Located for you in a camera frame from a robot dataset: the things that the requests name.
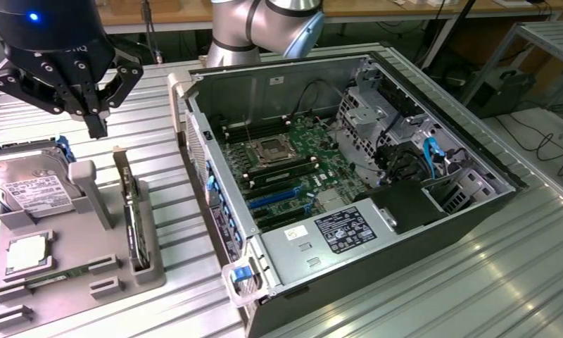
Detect grey parts rack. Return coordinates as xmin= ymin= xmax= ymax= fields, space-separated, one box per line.
xmin=0 ymin=160 xmax=168 ymax=334

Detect black open PC case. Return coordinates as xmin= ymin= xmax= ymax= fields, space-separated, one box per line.
xmin=167 ymin=42 xmax=530 ymax=338

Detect black box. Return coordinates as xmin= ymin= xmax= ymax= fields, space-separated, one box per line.
xmin=477 ymin=69 xmax=538 ymax=119

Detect black wire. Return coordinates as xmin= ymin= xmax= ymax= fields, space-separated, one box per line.
xmin=294 ymin=80 xmax=346 ymax=123

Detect green graphics card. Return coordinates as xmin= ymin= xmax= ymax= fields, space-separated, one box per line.
xmin=111 ymin=146 xmax=153 ymax=273

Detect wooden desk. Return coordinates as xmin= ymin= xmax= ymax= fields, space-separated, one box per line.
xmin=96 ymin=0 xmax=563 ymax=26

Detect black RAM slot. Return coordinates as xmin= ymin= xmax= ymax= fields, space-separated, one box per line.
xmin=224 ymin=126 xmax=293 ymax=144
xmin=221 ymin=120 xmax=290 ymax=137

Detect installed RAM stick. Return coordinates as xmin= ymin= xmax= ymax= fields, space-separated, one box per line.
xmin=242 ymin=160 xmax=322 ymax=187

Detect silver chipset heat sink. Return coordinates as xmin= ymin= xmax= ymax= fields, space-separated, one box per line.
xmin=316 ymin=195 xmax=356 ymax=209

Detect green motherboard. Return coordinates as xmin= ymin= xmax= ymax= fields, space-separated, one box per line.
xmin=214 ymin=112 xmax=373 ymax=233

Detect black stand pole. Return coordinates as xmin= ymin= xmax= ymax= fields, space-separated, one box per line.
xmin=139 ymin=0 xmax=165 ymax=65

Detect blue disk carrier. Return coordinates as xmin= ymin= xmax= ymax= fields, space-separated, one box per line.
xmin=0 ymin=135 xmax=79 ymax=167

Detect grey metal frame table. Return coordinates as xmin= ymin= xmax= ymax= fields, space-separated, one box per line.
xmin=460 ymin=20 xmax=563 ymax=106

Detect blue expansion slot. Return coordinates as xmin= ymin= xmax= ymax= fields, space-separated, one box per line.
xmin=246 ymin=188 xmax=297 ymax=209

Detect silver CPU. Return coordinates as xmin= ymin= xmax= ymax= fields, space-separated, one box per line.
xmin=4 ymin=234 xmax=49 ymax=276

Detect green RAM stick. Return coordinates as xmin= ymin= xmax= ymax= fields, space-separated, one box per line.
xmin=25 ymin=265 xmax=96 ymax=287

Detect black plastic air shroud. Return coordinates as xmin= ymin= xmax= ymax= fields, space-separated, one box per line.
xmin=370 ymin=181 xmax=448 ymax=235

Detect black expansion slot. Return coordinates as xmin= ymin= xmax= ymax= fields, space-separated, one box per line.
xmin=256 ymin=207 xmax=312 ymax=228

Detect black floor cable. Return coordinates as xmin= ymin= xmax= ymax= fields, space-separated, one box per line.
xmin=492 ymin=101 xmax=563 ymax=177

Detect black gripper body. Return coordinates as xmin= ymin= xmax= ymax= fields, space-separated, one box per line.
xmin=0 ymin=0 xmax=120 ymax=86

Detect grey power supply unit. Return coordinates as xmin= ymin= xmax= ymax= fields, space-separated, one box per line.
xmin=260 ymin=199 xmax=400 ymax=287

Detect metal disk bay cage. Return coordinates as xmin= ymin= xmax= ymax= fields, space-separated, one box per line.
xmin=336 ymin=86 xmax=434 ymax=177

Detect silver hard disk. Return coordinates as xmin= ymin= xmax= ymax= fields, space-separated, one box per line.
xmin=0 ymin=149 xmax=87 ymax=218

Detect blue card retention clips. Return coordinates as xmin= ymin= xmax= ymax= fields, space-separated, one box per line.
xmin=205 ymin=160 xmax=244 ymax=244

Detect blue data wire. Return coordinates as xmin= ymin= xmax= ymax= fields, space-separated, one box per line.
xmin=422 ymin=136 xmax=445 ymax=181

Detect CPU socket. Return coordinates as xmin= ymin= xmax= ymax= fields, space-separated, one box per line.
xmin=246 ymin=132 xmax=294 ymax=166

